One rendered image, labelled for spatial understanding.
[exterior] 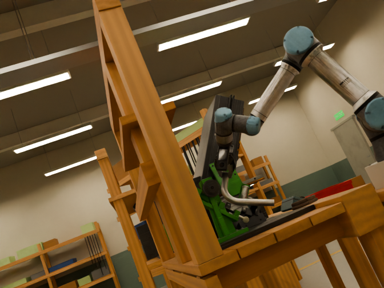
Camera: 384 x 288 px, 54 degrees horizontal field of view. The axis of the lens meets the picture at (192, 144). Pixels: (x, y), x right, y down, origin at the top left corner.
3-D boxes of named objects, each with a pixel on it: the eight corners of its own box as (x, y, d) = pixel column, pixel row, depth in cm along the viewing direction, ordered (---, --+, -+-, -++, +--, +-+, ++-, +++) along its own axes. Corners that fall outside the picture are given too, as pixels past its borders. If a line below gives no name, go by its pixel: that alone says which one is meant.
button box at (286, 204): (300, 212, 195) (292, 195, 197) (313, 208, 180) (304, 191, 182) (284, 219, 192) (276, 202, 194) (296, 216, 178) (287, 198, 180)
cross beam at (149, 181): (146, 219, 257) (142, 206, 259) (161, 182, 134) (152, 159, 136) (139, 222, 255) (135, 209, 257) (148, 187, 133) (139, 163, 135)
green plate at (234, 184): (244, 197, 198) (226, 164, 208) (247, 190, 191) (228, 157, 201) (225, 204, 195) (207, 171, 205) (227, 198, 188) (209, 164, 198)
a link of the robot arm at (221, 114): (231, 116, 155) (211, 114, 158) (231, 138, 161) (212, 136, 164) (235, 107, 161) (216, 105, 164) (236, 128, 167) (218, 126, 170)
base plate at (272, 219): (240, 229, 254) (239, 226, 255) (316, 208, 151) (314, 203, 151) (183, 254, 244) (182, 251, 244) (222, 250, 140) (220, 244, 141)
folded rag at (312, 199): (292, 211, 169) (288, 204, 169) (301, 206, 174) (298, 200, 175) (309, 204, 162) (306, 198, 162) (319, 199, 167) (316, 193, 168)
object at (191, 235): (174, 256, 261) (126, 132, 282) (224, 254, 121) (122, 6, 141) (161, 262, 259) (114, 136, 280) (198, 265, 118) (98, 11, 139)
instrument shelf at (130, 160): (160, 159, 250) (158, 154, 251) (176, 107, 165) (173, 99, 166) (124, 172, 243) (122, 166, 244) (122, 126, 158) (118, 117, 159)
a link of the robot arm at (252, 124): (263, 118, 165) (238, 116, 168) (259, 115, 154) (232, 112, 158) (260, 136, 165) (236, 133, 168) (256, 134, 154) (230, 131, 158)
